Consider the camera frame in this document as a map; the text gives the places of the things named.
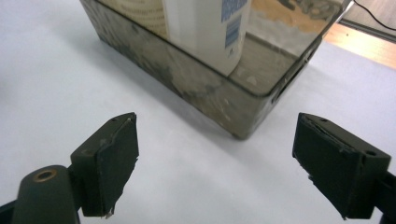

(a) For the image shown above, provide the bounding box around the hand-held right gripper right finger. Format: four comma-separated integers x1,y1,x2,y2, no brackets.
291,112,392,220

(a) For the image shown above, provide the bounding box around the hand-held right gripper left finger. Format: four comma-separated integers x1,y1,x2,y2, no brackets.
69,111,140,218

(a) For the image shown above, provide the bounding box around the white bottle with blue pump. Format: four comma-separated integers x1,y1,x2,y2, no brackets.
162,0,252,77

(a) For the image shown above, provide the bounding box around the wooden table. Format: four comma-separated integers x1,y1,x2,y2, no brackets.
323,22,396,70

